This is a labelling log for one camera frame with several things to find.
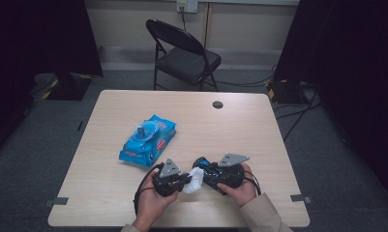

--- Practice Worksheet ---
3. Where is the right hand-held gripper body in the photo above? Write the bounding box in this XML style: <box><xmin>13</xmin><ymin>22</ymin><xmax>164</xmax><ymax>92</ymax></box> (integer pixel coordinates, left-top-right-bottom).
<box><xmin>215</xmin><ymin>153</ymin><xmax>251</xmax><ymax>189</ymax></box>

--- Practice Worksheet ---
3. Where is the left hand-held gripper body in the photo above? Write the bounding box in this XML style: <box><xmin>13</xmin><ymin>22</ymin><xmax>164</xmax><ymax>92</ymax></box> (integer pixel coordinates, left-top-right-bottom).
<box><xmin>152</xmin><ymin>158</ymin><xmax>183</xmax><ymax>198</ymax></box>

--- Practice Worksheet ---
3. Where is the white wet wipe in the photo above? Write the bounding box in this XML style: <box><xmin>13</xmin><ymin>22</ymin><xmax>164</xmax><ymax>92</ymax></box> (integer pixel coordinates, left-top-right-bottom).
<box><xmin>181</xmin><ymin>166</ymin><xmax>205</xmax><ymax>194</ymax></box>

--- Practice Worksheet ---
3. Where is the blue toy car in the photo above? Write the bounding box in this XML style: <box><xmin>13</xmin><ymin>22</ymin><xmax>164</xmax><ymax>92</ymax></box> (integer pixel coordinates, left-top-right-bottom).
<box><xmin>192</xmin><ymin>157</ymin><xmax>234</xmax><ymax>196</ymax></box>

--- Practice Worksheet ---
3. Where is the blue wet wipes pack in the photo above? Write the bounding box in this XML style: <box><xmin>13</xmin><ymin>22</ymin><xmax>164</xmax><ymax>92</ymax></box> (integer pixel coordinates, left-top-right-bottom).
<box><xmin>118</xmin><ymin>114</ymin><xmax>177</xmax><ymax>168</ymax></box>

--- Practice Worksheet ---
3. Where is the person's right hand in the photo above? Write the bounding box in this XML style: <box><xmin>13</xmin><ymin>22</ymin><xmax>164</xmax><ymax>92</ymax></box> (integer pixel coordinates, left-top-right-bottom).
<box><xmin>217</xmin><ymin>163</ymin><xmax>258</xmax><ymax>207</ymax></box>

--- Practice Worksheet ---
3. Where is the person's left hand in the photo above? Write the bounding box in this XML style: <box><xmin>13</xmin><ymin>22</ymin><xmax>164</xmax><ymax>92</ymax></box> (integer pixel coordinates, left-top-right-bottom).
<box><xmin>133</xmin><ymin>172</ymin><xmax>179</xmax><ymax>232</ymax></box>

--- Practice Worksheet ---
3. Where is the grey tape strip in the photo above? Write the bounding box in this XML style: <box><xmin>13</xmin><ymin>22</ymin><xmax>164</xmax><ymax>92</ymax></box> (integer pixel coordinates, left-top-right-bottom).
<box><xmin>43</xmin><ymin>196</ymin><xmax>70</xmax><ymax>208</ymax></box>
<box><xmin>290</xmin><ymin>193</ymin><xmax>313</xmax><ymax>205</ymax></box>

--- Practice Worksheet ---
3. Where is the black stand base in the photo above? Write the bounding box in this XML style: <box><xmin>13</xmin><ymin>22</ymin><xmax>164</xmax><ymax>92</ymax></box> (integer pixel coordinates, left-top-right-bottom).
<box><xmin>266</xmin><ymin>78</ymin><xmax>309</xmax><ymax>104</ymax></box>
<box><xmin>45</xmin><ymin>72</ymin><xmax>93</xmax><ymax>102</ymax></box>

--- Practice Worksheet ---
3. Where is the black folding chair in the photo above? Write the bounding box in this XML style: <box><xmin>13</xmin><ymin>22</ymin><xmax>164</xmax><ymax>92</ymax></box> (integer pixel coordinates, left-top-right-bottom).
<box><xmin>145</xmin><ymin>18</ymin><xmax>223</xmax><ymax>92</ymax></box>

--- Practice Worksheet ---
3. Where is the black curtain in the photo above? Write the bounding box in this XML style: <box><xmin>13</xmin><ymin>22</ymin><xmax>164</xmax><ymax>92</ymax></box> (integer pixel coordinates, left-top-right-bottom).
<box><xmin>273</xmin><ymin>0</ymin><xmax>388</xmax><ymax>207</ymax></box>
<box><xmin>0</xmin><ymin>0</ymin><xmax>104</xmax><ymax>162</ymax></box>

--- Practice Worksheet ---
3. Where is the left hand-held gripper cable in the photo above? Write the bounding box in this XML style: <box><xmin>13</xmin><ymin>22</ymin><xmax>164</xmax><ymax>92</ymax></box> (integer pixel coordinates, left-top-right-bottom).
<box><xmin>133</xmin><ymin>161</ymin><xmax>166</xmax><ymax>217</ymax></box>

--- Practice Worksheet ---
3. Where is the hand-held gripper cable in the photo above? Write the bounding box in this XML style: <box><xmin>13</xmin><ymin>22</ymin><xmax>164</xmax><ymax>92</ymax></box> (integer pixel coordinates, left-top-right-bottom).
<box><xmin>133</xmin><ymin>161</ymin><xmax>166</xmax><ymax>217</ymax></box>
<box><xmin>243</xmin><ymin>169</ymin><xmax>263</xmax><ymax>196</ymax></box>

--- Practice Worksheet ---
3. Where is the right hand-held gripper cable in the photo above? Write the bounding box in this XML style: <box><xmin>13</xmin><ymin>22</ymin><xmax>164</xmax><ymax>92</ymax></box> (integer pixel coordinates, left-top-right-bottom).
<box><xmin>243</xmin><ymin>169</ymin><xmax>263</xmax><ymax>196</ymax></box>

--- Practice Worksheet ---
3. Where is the black floor cable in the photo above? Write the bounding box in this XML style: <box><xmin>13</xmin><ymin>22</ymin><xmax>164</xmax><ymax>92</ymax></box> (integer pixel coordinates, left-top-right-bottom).
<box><xmin>210</xmin><ymin>64</ymin><xmax>277</xmax><ymax>89</ymax></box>
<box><xmin>29</xmin><ymin>73</ymin><xmax>58</xmax><ymax>97</ymax></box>
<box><xmin>282</xmin><ymin>90</ymin><xmax>320</xmax><ymax>143</ymax></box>

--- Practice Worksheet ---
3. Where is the black plug cable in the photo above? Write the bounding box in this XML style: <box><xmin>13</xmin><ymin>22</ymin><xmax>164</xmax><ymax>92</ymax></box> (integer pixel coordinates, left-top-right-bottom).
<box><xmin>180</xmin><ymin>6</ymin><xmax>187</xmax><ymax>32</ymax></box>

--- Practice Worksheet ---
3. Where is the white wall power outlet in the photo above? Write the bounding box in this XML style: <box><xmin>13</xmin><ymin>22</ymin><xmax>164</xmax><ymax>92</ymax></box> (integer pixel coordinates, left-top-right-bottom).
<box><xmin>176</xmin><ymin>0</ymin><xmax>199</xmax><ymax>14</ymax></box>

